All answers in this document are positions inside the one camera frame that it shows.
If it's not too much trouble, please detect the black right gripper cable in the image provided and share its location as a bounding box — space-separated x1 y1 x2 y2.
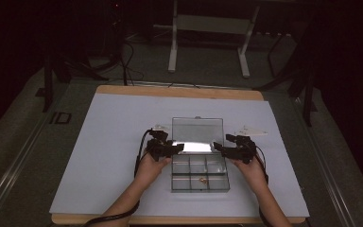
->
254 148 270 227

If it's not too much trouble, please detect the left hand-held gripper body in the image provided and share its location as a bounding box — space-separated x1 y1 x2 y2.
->
145 124 175 163

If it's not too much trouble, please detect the small black floor frame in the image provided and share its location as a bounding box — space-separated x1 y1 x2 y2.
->
49 111 73 125

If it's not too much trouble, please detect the person's left hand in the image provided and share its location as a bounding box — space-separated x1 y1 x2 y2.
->
134 154 173 191

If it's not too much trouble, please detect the white table mat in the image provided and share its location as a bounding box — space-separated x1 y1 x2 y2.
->
48 92 310 218

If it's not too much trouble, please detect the clear plastic compartment box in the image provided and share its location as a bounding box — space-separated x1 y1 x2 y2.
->
170 116 232 194

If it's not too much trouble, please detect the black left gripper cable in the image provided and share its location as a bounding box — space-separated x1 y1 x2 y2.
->
83 129 154 227

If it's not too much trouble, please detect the wooden table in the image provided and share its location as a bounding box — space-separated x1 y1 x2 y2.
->
50 84 306 225

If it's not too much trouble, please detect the black metal stand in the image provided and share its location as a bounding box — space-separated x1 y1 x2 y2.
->
42 51 110 114
253 29 318 128

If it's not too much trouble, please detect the white metal stand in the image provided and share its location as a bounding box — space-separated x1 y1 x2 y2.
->
167 0 261 79

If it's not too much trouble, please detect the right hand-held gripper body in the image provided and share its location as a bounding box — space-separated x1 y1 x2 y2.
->
231 126 268 165

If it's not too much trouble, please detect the person's right hand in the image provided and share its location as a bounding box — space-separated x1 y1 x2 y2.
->
230 155 269 194

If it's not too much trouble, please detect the black floor cable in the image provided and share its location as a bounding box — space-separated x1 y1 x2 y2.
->
118 39 146 87

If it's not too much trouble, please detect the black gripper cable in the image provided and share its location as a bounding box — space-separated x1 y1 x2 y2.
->
254 148 270 227
83 129 154 227

